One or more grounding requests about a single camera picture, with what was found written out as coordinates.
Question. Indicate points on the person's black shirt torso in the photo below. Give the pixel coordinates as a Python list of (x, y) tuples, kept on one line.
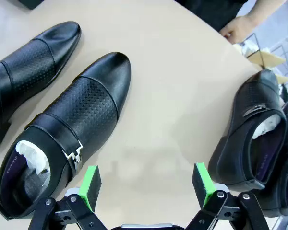
[(206, 12)]

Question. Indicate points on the person's left forearm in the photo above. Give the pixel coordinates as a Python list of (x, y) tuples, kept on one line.
[(264, 10)]

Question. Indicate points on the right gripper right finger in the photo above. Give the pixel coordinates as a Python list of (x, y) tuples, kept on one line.
[(202, 187)]

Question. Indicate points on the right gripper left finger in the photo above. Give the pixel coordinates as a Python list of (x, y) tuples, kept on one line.
[(90, 189)]

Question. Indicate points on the black leather buckle shoe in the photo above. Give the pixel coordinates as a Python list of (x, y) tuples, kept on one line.
[(38, 57), (86, 107), (276, 203), (249, 100)]

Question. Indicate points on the person's left hand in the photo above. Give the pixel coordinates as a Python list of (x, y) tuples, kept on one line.
[(240, 28)]

